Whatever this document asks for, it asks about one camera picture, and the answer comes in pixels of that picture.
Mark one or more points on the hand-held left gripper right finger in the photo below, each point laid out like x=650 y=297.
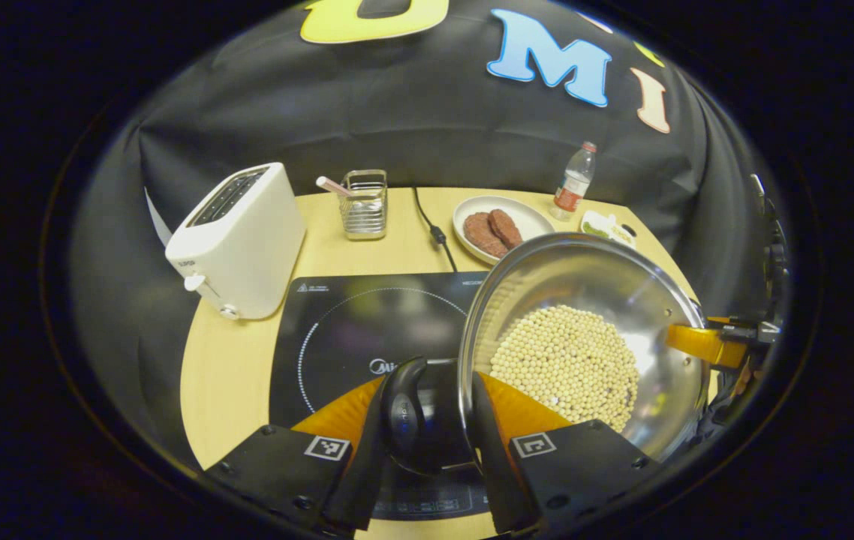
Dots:
x=493 y=465

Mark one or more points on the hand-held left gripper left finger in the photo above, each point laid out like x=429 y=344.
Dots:
x=356 y=480

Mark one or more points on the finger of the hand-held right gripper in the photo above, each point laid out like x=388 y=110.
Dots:
x=705 y=343

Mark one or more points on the black induction cooktop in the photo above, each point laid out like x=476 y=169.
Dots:
x=352 y=330

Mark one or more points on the pile of soybeans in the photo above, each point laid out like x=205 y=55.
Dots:
x=569 y=367

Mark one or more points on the white divided dish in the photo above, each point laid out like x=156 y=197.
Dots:
x=603 y=225

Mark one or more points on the clear plastic bottle red label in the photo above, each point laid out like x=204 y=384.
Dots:
x=572 y=187

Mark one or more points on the round white plate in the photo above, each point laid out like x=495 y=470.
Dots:
x=532 y=217

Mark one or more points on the brown meat patty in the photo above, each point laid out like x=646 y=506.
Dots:
x=481 y=234
x=507 y=227

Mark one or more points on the white toaster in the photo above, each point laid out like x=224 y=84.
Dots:
x=247 y=247

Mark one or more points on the pink stick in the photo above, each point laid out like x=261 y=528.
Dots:
x=331 y=184

